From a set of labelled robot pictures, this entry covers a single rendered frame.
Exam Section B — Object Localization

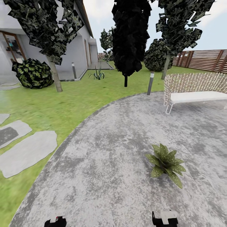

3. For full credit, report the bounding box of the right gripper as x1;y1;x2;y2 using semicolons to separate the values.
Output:
152;215;178;227

